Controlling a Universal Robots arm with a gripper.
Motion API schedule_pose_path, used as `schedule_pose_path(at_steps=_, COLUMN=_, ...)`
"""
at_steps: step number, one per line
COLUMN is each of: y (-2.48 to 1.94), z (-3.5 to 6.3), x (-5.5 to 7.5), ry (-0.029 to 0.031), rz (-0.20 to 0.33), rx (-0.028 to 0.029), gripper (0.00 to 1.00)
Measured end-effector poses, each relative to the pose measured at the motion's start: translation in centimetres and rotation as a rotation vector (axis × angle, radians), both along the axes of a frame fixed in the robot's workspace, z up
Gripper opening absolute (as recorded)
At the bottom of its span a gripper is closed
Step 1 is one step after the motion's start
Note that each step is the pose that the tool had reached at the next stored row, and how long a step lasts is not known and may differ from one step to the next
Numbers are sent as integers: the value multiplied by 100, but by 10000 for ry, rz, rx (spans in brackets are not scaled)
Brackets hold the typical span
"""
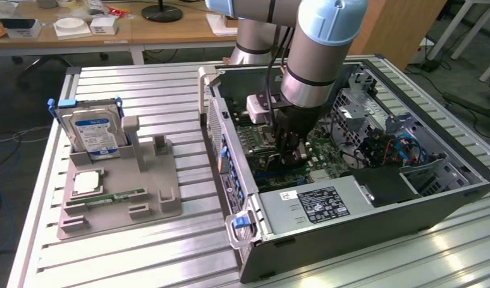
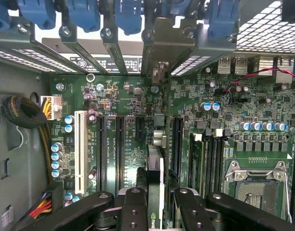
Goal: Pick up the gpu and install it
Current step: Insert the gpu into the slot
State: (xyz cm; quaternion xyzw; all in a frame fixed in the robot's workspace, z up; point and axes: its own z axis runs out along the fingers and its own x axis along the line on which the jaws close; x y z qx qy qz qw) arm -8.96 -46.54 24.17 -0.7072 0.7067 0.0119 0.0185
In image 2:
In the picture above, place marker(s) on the silver USB port block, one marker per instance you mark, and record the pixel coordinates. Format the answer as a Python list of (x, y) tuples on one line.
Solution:
[(231, 65)]

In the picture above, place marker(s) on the grey metal PC case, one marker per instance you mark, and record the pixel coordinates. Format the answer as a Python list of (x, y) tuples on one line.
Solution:
[(17, 149)]

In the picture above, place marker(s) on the metal CPU socket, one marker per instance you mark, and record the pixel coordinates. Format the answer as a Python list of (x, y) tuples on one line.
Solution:
[(256, 183)]

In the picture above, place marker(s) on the black RAM slot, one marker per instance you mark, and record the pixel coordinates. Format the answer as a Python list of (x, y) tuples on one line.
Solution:
[(218, 163), (208, 166)]

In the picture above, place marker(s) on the narrow metal slot cover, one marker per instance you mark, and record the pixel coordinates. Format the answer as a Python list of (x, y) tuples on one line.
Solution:
[(116, 57), (89, 57)]

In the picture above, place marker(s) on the black and white label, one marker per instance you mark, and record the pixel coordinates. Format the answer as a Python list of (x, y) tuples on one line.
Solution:
[(106, 63)]

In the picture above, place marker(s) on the CPU socket locking lever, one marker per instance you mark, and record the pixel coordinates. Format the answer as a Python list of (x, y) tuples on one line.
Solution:
[(287, 192)]

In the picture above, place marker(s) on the long black expansion slot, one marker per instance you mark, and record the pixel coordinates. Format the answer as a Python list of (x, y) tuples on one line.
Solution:
[(177, 146), (120, 151), (101, 154)]

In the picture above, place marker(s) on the short black expansion slot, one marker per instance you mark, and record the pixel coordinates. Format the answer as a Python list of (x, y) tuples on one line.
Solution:
[(139, 130)]

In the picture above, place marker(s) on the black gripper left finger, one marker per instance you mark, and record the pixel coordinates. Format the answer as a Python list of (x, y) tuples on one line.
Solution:
[(134, 211)]

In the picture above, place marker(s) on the green motherboard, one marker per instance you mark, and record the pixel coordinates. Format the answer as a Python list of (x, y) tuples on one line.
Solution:
[(138, 96)]

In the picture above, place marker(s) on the white power connector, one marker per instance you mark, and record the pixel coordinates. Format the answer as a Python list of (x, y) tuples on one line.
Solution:
[(54, 107)]

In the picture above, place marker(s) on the white PCI expansion slot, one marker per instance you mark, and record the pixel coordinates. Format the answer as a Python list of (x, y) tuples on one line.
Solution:
[(80, 151)]

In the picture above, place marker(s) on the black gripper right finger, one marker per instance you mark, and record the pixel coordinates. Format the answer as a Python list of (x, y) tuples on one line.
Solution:
[(193, 214)]

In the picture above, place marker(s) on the vented metal slot cover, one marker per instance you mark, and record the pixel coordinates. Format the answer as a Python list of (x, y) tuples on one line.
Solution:
[(29, 55), (200, 55)]

